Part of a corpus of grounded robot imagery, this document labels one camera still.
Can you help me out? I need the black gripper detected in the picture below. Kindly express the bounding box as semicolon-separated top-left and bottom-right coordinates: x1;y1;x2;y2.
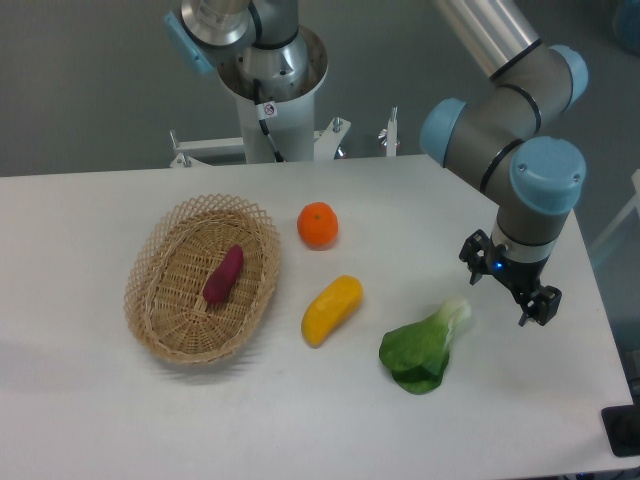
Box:
459;229;562;327

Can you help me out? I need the purple sweet potato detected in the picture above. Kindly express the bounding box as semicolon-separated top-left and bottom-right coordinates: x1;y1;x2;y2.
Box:
202;245;244;304

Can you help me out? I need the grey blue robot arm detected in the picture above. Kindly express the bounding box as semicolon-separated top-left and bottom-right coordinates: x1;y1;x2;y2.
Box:
164;1;588;324

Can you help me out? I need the woven wicker basket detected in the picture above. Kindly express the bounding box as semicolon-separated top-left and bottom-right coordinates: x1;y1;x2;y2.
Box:
124;194;280;365

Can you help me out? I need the green bok choy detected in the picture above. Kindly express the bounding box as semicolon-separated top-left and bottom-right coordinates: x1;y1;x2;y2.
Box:
378;297;471;395

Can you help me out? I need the yellow mango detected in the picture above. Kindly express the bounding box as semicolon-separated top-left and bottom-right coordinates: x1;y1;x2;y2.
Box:
301;275;364;348

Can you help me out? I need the black device at table edge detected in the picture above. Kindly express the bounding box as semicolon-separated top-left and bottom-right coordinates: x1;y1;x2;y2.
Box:
601;405;639;458

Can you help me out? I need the orange tangerine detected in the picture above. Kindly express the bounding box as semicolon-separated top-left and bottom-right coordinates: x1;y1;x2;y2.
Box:
296;202;339;249

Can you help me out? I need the white frame at right edge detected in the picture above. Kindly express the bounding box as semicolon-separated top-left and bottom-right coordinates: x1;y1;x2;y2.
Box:
590;170;639;260

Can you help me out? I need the white frame post with clamp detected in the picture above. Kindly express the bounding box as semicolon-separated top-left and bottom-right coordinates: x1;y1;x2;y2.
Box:
377;106;400;157

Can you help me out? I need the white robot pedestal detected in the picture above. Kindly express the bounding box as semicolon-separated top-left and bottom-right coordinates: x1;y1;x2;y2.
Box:
170;26;351;167

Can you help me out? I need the black cable on pedestal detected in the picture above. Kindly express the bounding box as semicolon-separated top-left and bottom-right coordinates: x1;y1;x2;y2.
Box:
251;78;286;164

